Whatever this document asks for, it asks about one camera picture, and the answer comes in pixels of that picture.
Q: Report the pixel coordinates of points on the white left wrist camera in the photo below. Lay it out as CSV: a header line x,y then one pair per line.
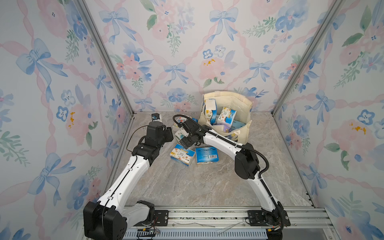
x,y
156,117

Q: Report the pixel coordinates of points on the aluminium corner post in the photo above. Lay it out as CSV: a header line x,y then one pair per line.
x,y
329,17
100,46

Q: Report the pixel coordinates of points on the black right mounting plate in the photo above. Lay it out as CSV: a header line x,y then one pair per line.
x,y
255,218

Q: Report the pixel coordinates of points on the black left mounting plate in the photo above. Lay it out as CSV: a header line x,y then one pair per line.
x,y
159,218

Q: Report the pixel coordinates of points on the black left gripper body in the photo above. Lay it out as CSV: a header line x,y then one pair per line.
x,y
168,136

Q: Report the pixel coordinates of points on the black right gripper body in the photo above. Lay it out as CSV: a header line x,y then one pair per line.
x,y
188,139

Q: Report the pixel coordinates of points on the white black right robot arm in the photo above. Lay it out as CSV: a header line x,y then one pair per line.
x,y
250,165

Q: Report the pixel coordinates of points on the teal tissue pack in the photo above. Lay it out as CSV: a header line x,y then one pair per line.
x,y
179,135

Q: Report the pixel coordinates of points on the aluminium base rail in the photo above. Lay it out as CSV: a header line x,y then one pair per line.
x,y
219,223

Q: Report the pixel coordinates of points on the left aluminium corner post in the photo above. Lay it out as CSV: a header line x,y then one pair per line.
x,y
100,46

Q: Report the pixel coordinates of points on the blue white tissue pack back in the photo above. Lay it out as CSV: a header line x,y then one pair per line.
x,y
210,110

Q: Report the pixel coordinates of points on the right aluminium corner post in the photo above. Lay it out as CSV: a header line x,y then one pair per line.
x,y
329,17

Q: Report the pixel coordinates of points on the cream canvas tote bag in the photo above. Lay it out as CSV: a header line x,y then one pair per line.
x,y
234,101

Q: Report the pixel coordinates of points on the light blue tissue pack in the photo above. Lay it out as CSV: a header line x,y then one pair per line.
x,y
237,125

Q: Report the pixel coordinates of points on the black mounting plate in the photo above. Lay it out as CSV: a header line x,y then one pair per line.
x,y
159,218
255,218

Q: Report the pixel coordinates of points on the blue cartoon tissue pack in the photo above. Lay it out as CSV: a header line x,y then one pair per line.
x,y
185,156
226,117

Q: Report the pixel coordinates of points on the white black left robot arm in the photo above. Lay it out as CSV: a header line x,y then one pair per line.
x,y
106,219

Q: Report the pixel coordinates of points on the purple tissue pack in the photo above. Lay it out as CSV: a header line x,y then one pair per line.
x,y
224,128

